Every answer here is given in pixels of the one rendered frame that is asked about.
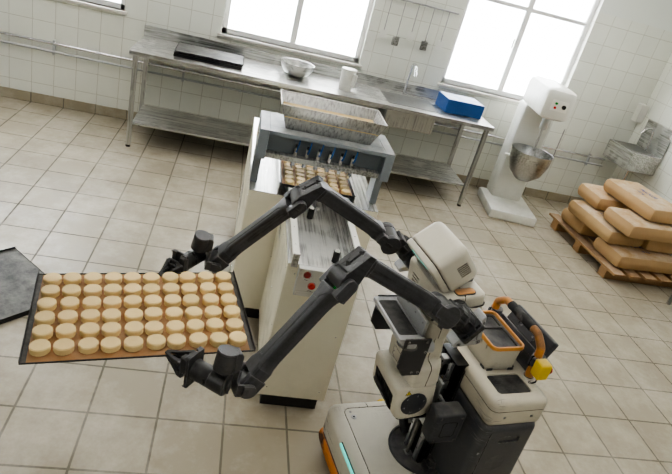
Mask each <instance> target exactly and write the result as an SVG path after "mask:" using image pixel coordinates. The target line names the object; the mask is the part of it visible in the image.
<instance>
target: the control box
mask: <svg viewBox="0 0 672 474"><path fill-rule="evenodd" d="M326 271H327V269H325V268H319V267H312V266H306V265H299V267H298V272H297V276H296V280H295V284H294V288H293V295H298V296H305V297H310V296H311V295H312V294H313V293H314V291H315V290H316V289H317V288H318V286H319V284H320V283H321V282H320V280H319V278H320V277H321V276H322V275H323V274H324V273H325V272H326ZM306 272H309V273H311V277H310V278H305V277H304V273H306ZM311 283H313V284H314V285H315V289H313V290H310V289H309V288H308V285H309V284H311Z"/></svg>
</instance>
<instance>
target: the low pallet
mask: <svg viewBox="0 0 672 474"><path fill-rule="evenodd" d="M549 215H550V216H551V217H552V218H553V221H552V223H551V225H550V227H551V228H552V229H553V230H555V231H560V232H566V233H569V234H570V235H571V236H572V237H573V238H574V239H575V242H574V244H573V246H572V248H573V249H574V250H575V251H576V252H577V253H582V254H589V255H592V256H593V257H594V258H595V259H596V260H597V261H598V262H599V263H600V264H601V265H600V267H599V269H598V271H597V273H598V274H599V275H600V276H601V277H602V278H605V279H612V280H619V281H626V282H634V283H641V284H648V285H655V286H662V287H670V288H672V274H664V273H656V272H648V271H640V270H632V269H624V268H618V267H616V266H614V265H613V264H612V263H611V262H610V261H608V260H607V259H606V258H605V257H604V256H603V255H602V254H601V253H599V252H598V251H597V250H596V249H595V248H594V246H593V245H594V241H595V239H596V237H593V236H587V235H583V236H584V237H583V236H582V235H581V234H579V233H577V232H576V231H575V230H574V229H573V228H572V227H571V226H570V225H569V224H568V223H566V222H565V221H564V220H563V219H562V217H561V215H560V214H555V213H549ZM588 240H589V241H590V242H589V241H588Z"/></svg>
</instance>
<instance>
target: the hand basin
mask: <svg viewBox="0 0 672 474"><path fill-rule="evenodd" d="M648 109H649V106H648V105H645V104H642V103H639V104H638V105H637V108H636V110H635V112H634V114H633V116H632V118H631V120H633V121H635V122H638V123H642V122H643V120H644V118H645V116H646V113H647V111H648ZM640 133H641V136H640V138H639V140H638V142H637V144H632V143H628V142H623V141H618V140H614V139H609V142H608V144H607V146H606V148H605V150H604V152H603V156H605V157H606V158H608V159H609V160H611V161H612V162H614V163H615V164H616V165H618V166H619V167H621V168H622V169H624V170H626V172H625V174H624V176H623V178H622V180H625V181H626V179H627V177H628V175H629V173H630V171H631V172H636V173H641V174H646V175H650V176H653V175H654V173H655V171H656V169H657V167H658V165H659V163H660V161H661V159H662V158H663V157H664V155H665V153H666V151H667V149H668V147H669V145H670V143H671V142H672V130H670V129H668V128H666V127H664V126H662V125H660V124H658V123H656V122H654V121H652V120H650V119H649V120H648V122H647V124H646V126H645V128H644V130H643V131H641V132H640ZM638 145H639V146H638ZM660 158H661V159H660Z"/></svg>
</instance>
